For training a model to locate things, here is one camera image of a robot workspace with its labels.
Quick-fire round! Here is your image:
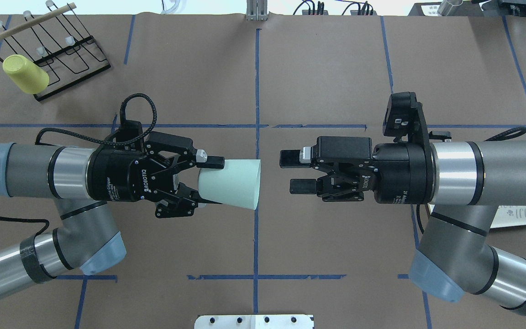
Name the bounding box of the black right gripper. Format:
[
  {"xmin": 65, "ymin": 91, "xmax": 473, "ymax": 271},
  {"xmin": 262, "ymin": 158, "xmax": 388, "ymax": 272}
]
[{"xmin": 280, "ymin": 137, "xmax": 432, "ymax": 204}]

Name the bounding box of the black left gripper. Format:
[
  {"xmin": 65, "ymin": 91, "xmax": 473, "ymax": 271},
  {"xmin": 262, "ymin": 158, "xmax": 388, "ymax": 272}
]
[{"xmin": 87, "ymin": 133, "xmax": 225, "ymax": 218}]

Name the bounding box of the pale green cup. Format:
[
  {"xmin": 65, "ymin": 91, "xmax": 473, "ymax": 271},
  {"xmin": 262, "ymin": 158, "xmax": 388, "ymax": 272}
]
[{"xmin": 198, "ymin": 159, "xmax": 261, "ymax": 210}]

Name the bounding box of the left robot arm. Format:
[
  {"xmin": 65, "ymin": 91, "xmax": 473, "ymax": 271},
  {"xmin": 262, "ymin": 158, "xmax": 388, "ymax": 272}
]
[{"xmin": 0, "ymin": 129, "xmax": 253, "ymax": 328}]

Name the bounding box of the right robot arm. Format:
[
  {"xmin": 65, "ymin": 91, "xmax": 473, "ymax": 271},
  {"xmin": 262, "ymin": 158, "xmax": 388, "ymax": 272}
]
[{"xmin": 279, "ymin": 137, "xmax": 526, "ymax": 316}]

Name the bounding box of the yellow cup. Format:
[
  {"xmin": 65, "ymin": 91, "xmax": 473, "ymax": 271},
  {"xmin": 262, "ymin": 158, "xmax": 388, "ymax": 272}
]
[{"xmin": 2, "ymin": 54, "xmax": 50, "ymax": 94}]

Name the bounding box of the white bear tray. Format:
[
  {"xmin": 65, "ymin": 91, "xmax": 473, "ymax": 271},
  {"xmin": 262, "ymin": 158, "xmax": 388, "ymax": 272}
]
[{"xmin": 428, "ymin": 203, "xmax": 526, "ymax": 232}]

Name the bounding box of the silver metal cylinder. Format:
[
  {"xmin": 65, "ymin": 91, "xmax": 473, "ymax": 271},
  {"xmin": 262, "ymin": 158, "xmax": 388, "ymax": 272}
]
[{"xmin": 437, "ymin": 0, "xmax": 463, "ymax": 16}]

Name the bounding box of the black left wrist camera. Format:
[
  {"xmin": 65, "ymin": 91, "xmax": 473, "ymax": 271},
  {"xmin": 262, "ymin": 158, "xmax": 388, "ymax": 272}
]
[{"xmin": 105, "ymin": 120, "xmax": 144, "ymax": 152}]

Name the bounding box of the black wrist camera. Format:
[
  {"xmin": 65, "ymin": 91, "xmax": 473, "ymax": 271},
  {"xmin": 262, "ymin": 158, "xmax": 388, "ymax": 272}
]
[
  {"xmin": 382, "ymin": 92, "xmax": 452, "ymax": 148},
  {"xmin": 105, "ymin": 120, "xmax": 144, "ymax": 152}
]

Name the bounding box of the black left camera cable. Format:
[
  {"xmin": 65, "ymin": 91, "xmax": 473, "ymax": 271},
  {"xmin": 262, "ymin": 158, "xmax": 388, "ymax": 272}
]
[{"xmin": 0, "ymin": 93, "xmax": 158, "ymax": 236}]

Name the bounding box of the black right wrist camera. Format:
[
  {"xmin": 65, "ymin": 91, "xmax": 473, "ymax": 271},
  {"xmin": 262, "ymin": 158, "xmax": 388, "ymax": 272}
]
[{"xmin": 382, "ymin": 92, "xmax": 452, "ymax": 148}]

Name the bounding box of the white camera pole base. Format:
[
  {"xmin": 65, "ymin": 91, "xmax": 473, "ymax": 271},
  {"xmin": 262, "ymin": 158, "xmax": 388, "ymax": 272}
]
[{"xmin": 194, "ymin": 314, "xmax": 315, "ymax": 329}]

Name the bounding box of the aluminium frame post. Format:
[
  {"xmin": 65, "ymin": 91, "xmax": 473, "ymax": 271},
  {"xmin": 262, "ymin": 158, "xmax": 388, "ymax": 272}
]
[{"xmin": 246, "ymin": 0, "xmax": 268, "ymax": 21}]

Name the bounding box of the black wire cup rack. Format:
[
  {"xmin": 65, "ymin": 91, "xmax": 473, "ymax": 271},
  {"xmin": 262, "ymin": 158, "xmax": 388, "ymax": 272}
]
[{"xmin": 0, "ymin": 0, "xmax": 111, "ymax": 102}]

